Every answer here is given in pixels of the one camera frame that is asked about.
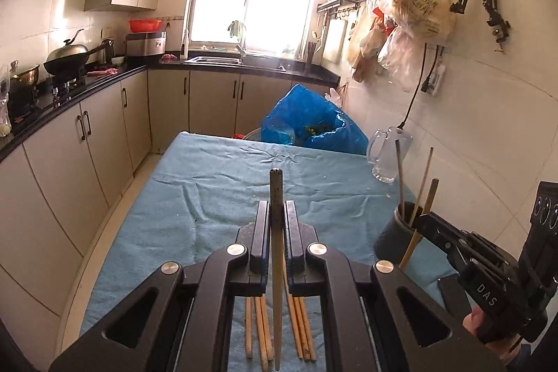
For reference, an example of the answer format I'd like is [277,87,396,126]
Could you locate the cream lower cabinets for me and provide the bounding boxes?
[0,68,341,372]

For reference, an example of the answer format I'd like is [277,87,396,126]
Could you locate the white cutting board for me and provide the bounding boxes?
[323,18,348,64]

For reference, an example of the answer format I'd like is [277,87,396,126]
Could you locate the light wooden chopstick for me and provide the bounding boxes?
[399,179,439,270]

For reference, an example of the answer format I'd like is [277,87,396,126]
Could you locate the blue plastic bag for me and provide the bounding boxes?
[261,83,369,156]

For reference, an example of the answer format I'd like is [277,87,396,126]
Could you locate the bunch of hanging plastic bags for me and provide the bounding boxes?
[346,0,419,91]

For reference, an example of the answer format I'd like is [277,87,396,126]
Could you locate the gas stove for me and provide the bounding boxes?
[37,73,88,107]

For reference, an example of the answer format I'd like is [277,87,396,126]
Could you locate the black kitchen countertop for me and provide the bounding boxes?
[0,59,341,164]

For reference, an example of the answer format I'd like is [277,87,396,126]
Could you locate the black utensil holder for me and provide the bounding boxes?
[374,201,424,266]

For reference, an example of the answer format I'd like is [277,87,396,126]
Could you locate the clear glass pitcher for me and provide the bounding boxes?
[366,127,413,184]

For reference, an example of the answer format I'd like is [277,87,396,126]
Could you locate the black wok with lid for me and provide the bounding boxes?
[44,29,115,75]

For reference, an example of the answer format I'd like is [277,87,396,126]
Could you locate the person's right hand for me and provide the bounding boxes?
[463,306,524,362]

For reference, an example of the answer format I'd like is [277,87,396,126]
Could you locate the grey metal chopstick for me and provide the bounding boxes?
[395,139,406,209]

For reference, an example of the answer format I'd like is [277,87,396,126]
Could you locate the blue tablecloth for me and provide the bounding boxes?
[81,131,463,372]

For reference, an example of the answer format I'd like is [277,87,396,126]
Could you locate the thin pale chopstick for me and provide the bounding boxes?
[410,147,434,227]

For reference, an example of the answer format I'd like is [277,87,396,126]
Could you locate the pile of wooden chopsticks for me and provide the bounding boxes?
[244,294,318,370]

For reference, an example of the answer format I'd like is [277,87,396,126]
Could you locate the white power strip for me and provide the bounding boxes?
[425,45,447,96]

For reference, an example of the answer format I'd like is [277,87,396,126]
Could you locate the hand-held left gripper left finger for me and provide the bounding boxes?
[49,201,270,372]

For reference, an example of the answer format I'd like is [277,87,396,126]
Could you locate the red plastic basin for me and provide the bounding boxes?
[128,19,165,33]

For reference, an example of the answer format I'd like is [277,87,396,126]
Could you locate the dark grey-brown chopstick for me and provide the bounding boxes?
[269,168,285,371]

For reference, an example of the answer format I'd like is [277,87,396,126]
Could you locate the steel rice cooker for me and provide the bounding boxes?
[126,31,167,59]

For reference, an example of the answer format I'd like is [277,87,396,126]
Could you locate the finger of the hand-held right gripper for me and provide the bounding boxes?
[417,213,474,264]
[437,276,474,318]

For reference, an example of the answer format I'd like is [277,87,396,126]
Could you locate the large white plastic bag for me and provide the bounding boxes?
[379,0,458,44]

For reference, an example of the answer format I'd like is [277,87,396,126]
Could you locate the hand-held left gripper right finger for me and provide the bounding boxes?
[285,200,508,372]

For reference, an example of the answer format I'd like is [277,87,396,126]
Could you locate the steel sink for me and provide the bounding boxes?
[185,55,242,66]

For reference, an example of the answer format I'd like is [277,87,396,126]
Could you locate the green cloth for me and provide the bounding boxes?
[227,20,247,41]

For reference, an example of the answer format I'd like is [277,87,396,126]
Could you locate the black power cable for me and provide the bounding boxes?
[399,43,441,129]

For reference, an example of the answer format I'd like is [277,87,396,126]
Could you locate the clear plastic bag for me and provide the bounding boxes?
[0,64,13,137]

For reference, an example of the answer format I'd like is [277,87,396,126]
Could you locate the metal wall rack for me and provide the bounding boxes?
[316,0,376,13]

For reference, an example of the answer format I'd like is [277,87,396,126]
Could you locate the steel cooking pot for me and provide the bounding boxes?
[6,60,41,111]

